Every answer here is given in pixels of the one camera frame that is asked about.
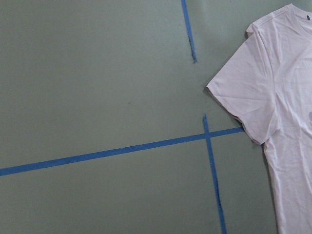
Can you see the pink Snoopy t-shirt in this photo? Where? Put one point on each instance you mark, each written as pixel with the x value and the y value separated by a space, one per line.
pixel 267 86

